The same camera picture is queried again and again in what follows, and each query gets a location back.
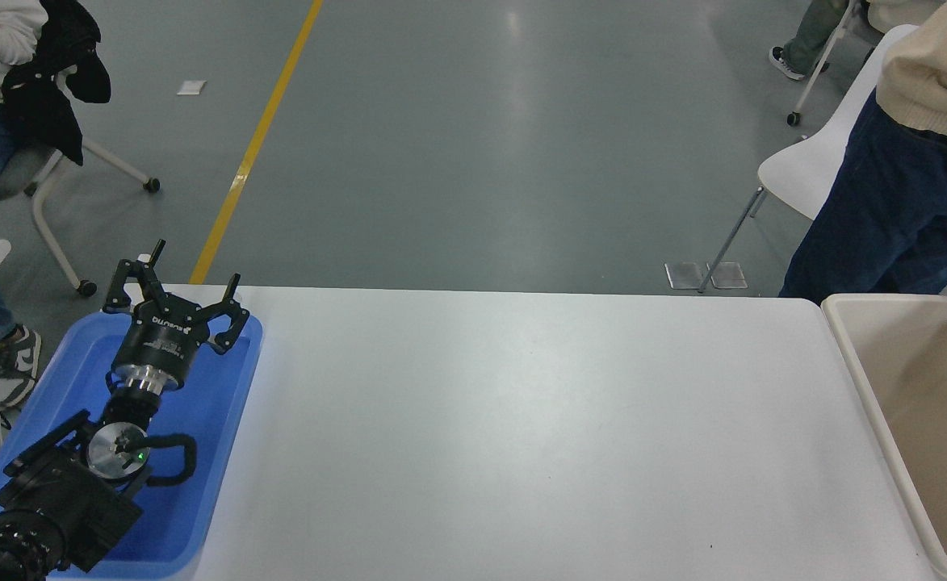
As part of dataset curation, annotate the large pale bin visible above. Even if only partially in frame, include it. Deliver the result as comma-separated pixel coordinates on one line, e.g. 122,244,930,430
820,293,947,581

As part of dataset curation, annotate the white plastic chair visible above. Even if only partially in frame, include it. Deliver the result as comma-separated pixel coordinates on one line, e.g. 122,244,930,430
698,24,922,293

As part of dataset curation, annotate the standing person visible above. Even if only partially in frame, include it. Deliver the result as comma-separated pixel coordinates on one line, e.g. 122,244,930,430
778,0,947,324

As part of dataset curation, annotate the white-legged wheeled chair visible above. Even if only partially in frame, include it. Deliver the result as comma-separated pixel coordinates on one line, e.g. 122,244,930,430
786,0,863,127

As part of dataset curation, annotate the clear floor marker plate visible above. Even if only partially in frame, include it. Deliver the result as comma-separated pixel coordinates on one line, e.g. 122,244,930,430
706,261,748,290
664,261,709,291

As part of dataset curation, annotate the blue plastic tray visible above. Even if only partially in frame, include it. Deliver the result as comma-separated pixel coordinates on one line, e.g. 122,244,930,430
0,309,264,580

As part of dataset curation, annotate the person in grey trousers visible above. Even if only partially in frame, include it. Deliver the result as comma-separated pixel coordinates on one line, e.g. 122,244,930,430
769,0,947,82

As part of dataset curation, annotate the black jacket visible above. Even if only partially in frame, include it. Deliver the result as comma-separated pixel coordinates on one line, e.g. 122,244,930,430
0,0,112,167

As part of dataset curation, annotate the grey wheeled chair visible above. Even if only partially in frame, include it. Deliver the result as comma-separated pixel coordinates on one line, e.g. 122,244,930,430
0,71,161,295

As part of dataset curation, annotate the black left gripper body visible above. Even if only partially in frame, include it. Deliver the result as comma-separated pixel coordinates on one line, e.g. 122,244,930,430
112,299,212,380

